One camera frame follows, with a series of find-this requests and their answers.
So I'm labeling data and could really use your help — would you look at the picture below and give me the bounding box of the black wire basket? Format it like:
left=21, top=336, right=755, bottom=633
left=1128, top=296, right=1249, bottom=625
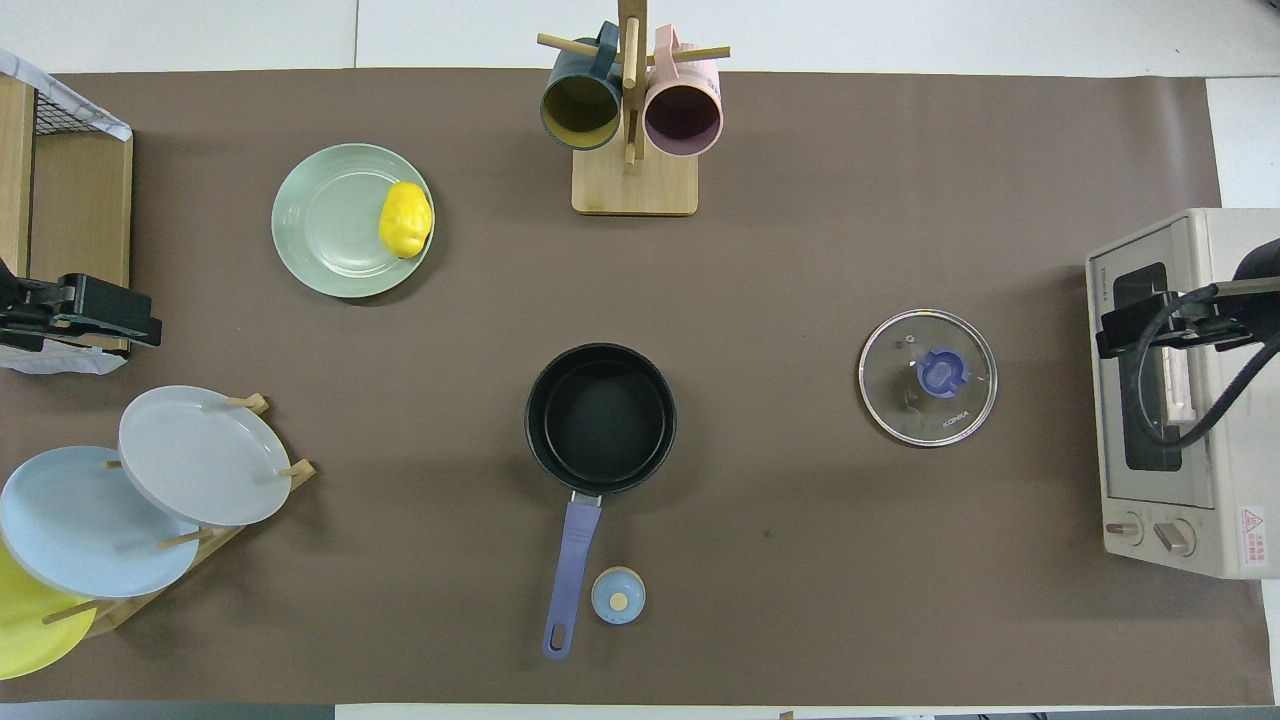
left=32, top=85, right=113, bottom=137

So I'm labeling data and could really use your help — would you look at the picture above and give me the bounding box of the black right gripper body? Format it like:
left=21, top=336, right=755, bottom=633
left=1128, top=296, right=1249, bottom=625
left=1185, top=284, right=1253, bottom=352

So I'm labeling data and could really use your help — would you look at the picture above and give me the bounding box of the beige toaster oven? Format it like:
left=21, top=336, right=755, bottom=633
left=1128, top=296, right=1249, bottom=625
left=1086, top=207, right=1280, bottom=582

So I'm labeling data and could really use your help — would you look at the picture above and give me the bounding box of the wooden shelf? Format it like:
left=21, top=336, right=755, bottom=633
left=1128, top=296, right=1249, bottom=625
left=0, top=75, right=135, bottom=354

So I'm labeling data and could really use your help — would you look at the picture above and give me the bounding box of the green plate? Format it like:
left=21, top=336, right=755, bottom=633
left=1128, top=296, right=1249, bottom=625
left=271, top=143, right=437, bottom=300

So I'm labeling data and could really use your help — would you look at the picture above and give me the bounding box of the black pot with blue handle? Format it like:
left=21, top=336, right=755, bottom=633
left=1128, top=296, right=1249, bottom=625
left=524, top=343, right=678, bottom=661

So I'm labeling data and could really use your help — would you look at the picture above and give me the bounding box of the light blue plate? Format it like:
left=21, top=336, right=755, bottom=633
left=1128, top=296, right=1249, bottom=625
left=0, top=446, right=202, bottom=601

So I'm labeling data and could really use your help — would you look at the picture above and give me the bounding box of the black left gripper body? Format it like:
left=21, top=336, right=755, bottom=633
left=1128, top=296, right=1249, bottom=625
left=0, top=260, right=71, bottom=352

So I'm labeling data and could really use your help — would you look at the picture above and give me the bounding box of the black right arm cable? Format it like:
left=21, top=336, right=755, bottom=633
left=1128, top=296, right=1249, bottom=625
left=1133, top=285, right=1280, bottom=448

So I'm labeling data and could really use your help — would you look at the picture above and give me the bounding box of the glass lid with blue knob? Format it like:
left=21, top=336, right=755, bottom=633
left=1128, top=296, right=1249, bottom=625
left=858, top=308, right=999, bottom=448

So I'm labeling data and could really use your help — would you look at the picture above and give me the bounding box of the white patterned cloth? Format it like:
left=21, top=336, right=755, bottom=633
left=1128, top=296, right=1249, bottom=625
left=0, top=47, right=134, bottom=142
left=0, top=336, right=128, bottom=377

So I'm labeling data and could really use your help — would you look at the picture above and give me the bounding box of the pink mug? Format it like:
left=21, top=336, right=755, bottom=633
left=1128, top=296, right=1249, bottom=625
left=643, top=25, right=725, bottom=159

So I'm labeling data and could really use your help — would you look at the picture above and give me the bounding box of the wooden dish rack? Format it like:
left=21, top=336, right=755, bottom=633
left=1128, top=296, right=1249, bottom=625
left=40, top=393, right=319, bottom=641

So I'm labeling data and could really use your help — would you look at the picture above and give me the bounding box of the brown table mat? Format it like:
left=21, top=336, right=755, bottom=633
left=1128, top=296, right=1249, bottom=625
left=0, top=68, right=1278, bottom=707

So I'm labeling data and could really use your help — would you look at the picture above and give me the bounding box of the yellow plate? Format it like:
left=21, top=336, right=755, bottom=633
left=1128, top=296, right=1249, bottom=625
left=0, top=540, right=99, bottom=682

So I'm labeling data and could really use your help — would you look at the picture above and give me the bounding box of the dark teal mug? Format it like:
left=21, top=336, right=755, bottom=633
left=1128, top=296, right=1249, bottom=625
left=540, top=22, right=625, bottom=153

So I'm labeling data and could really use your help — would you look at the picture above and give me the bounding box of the wooden mug tree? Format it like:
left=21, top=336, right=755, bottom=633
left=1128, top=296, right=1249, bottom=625
left=537, top=0, right=732, bottom=217

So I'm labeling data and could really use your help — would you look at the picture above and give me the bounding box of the grey plate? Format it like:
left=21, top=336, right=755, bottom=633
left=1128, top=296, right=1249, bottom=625
left=118, top=385, right=294, bottom=529

